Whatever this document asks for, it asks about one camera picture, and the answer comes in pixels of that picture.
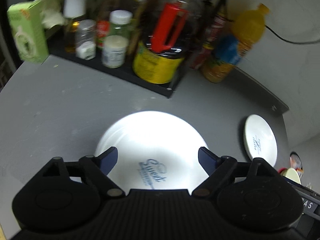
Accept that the black condiment shelf rack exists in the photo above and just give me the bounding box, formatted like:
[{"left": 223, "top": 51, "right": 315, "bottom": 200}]
[{"left": 47, "top": 0, "right": 238, "bottom": 99}]

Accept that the large oil bottle red handle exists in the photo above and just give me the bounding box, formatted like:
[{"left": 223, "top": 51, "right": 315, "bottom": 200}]
[{"left": 132, "top": 0, "right": 199, "bottom": 85}]

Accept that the small white Bakery plate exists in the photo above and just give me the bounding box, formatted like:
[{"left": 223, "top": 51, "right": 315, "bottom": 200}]
[{"left": 243, "top": 114, "right": 278, "bottom": 167}]

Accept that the white lid seasoning jar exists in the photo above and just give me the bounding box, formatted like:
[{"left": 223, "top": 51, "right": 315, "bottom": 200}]
[{"left": 101, "top": 10, "right": 132, "bottom": 69}]

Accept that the orange juice bottle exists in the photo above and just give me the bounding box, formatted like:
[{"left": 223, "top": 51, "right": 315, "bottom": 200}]
[{"left": 201, "top": 3, "right": 270, "bottom": 83}]

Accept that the red drink can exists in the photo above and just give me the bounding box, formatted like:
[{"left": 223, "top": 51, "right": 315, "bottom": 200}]
[
  {"left": 205, "top": 3, "right": 228, "bottom": 50},
  {"left": 189, "top": 42, "right": 214, "bottom": 70}
]

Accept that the small glass spice shaker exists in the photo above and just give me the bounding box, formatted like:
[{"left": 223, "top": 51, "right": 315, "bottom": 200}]
[{"left": 75, "top": 20, "right": 96, "bottom": 60}]

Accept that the cream bowl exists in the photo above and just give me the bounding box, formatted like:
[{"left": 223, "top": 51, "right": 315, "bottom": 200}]
[{"left": 280, "top": 168, "right": 301, "bottom": 185}]

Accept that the green tissue box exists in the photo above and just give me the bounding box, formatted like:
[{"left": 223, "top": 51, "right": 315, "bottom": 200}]
[{"left": 7, "top": 0, "right": 66, "bottom": 63}]

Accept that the white Sweet deep plate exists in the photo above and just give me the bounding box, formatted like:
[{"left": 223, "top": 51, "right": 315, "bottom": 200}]
[{"left": 95, "top": 111, "right": 208, "bottom": 193}]

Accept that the white cap spray bottle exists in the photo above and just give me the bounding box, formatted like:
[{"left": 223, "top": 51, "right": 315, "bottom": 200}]
[{"left": 63, "top": 0, "right": 86, "bottom": 54}]

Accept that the brown pot with bags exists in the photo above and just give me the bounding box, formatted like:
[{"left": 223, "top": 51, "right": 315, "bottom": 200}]
[{"left": 290, "top": 152, "right": 304, "bottom": 173}]

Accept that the lower red drink can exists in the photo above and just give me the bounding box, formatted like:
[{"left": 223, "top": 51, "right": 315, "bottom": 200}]
[{"left": 189, "top": 42, "right": 214, "bottom": 70}]

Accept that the black power cable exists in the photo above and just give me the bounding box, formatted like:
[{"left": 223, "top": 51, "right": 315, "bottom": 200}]
[{"left": 263, "top": 24, "right": 320, "bottom": 45}]

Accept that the upper red drink can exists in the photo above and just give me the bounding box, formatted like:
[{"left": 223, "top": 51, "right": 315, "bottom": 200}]
[{"left": 205, "top": 3, "right": 228, "bottom": 50}]

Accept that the dark soy sauce bottle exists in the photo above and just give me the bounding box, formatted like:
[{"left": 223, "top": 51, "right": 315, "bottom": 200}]
[{"left": 126, "top": 0, "right": 157, "bottom": 60}]

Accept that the green label sauce bottle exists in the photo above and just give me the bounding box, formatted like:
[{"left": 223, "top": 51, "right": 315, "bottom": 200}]
[{"left": 96, "top": 0, "right": 124, "bottom": 49}]

